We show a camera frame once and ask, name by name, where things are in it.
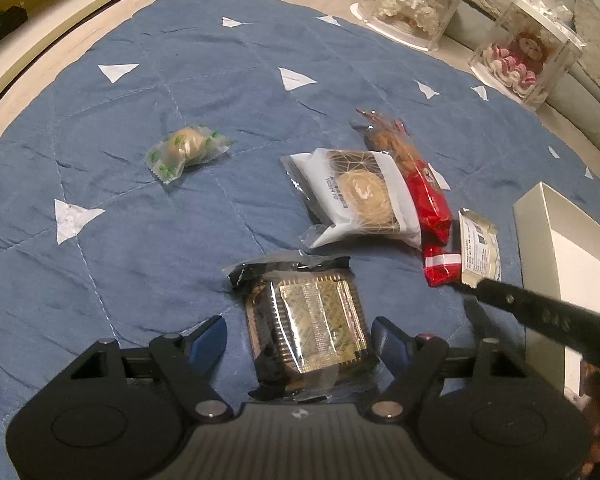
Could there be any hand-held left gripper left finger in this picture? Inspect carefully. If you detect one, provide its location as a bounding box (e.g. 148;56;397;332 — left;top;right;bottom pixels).
65;316;233;421

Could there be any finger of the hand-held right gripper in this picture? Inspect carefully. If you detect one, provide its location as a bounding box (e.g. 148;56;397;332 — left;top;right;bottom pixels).
462;278;600;361

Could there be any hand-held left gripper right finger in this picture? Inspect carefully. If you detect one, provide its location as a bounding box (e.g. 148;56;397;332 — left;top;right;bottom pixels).
367;316;536;420

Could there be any white cardboard box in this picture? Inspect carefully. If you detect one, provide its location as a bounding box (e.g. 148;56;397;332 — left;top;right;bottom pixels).
512;182;600;406

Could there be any dark clear-wrapped cookie packet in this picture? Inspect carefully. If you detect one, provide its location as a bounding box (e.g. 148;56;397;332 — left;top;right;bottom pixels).
225;255;381;403

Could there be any small silver snack packet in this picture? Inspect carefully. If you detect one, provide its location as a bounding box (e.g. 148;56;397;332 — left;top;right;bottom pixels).
457;207;502;288

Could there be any red nut snack packet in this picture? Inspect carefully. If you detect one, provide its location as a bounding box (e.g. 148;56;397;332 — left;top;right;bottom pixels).
352;107;453;288

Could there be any white cookie packet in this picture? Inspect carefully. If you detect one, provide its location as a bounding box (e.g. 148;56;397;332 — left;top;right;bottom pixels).
280;147;423;251

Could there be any green-wrapped round candy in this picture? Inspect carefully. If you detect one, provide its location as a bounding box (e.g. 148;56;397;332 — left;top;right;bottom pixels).
145;126;233;183

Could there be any blue blanket with white triangles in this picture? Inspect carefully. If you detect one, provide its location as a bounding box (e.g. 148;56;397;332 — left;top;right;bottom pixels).
0;0;600;461

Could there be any clear case with red doll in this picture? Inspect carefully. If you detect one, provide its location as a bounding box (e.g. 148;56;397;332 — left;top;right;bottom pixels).
469;0;586;111

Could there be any clear case with cream doll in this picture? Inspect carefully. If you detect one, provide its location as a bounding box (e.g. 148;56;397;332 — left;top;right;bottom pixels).
350;0;481;52

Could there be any curved wooden shelf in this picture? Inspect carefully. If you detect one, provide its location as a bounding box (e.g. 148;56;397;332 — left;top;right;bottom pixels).
0;0;166;126

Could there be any small black object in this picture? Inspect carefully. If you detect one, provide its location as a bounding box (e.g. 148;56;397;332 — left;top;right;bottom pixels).
0;5;28;53

